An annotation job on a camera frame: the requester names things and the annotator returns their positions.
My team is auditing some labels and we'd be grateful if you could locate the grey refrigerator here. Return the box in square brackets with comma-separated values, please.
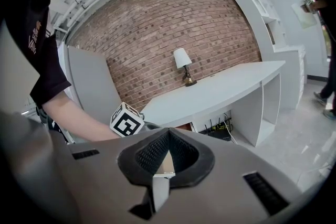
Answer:
[67, 44, 123, 128]

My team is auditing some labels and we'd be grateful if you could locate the white-shade table lamp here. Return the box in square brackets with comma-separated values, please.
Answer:
[173, 47, 198, 88]

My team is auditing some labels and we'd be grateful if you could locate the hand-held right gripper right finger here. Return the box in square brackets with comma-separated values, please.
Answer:
[154, 127, 303, 224]

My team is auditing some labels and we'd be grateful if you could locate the person in black shirt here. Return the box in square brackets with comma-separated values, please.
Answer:
[5, 0, 72, 110]

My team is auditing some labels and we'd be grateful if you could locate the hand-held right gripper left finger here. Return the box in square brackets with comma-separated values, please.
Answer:
[49, 127, 170, 224]

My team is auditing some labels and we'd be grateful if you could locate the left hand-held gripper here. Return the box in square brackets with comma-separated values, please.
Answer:
[109, 102, 162, 138]

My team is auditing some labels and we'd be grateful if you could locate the black router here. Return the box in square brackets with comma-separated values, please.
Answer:
[198, 112, 234, 142]

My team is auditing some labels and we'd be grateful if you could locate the white desk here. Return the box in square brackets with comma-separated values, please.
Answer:
[141, 60, 286, 147]

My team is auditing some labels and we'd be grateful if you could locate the person's left forearm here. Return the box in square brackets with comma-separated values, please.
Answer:
[41, 90, 121, 142]

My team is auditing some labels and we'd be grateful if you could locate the white hutch cabinet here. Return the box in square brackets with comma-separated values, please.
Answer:
[228, 0, 307, 111]

